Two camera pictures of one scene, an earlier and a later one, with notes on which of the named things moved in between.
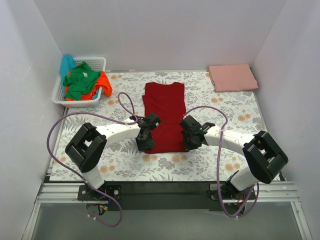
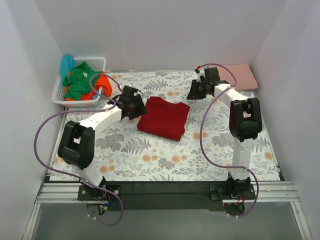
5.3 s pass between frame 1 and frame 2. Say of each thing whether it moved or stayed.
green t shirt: stayed
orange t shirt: stayed
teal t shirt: stayed
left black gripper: moved
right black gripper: moved
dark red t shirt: moved
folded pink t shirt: stayed
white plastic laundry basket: stayed
